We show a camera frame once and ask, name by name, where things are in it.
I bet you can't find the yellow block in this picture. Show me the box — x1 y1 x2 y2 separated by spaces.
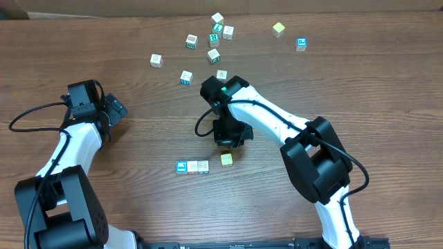
272 22 285 38
221 153 233 167

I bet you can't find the blue-sided wooden block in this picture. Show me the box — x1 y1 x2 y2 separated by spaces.
197 160 209 174

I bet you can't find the red picture wooden block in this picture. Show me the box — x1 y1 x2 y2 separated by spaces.
187 160 199 174

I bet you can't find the red-edged wooden block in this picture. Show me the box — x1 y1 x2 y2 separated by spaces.
176 161 188 174

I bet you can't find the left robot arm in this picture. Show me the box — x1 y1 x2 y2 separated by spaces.
15 93 145 249

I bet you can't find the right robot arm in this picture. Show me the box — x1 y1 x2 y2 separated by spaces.
200 76 361 248

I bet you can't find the plain A wooden block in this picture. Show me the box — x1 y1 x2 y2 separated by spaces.
216 70 228 81

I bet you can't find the red S wooden block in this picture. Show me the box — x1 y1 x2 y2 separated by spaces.
150 54 163 68

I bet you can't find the blue-edged wooden block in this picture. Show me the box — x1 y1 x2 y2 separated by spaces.
180 71 193 86

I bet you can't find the green-edged wooden block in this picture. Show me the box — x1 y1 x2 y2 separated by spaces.
207 48 221 64

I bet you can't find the green R wooden block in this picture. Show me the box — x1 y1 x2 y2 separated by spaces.
208 33 219 48

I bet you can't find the green B wooden block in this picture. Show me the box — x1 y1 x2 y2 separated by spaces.
186 34 198 50

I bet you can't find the white X wooden block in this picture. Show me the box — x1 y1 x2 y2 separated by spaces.
222 26 234 40

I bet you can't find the green L wooden block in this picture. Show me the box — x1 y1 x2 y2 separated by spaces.
212 23 224 36

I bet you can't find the top white wooden block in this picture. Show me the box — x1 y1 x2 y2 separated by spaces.
211 12 224 25

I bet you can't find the blue P wooden block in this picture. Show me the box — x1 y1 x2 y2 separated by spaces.
295 37 307 52

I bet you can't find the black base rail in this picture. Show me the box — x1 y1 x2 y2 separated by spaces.
148 237 390 249

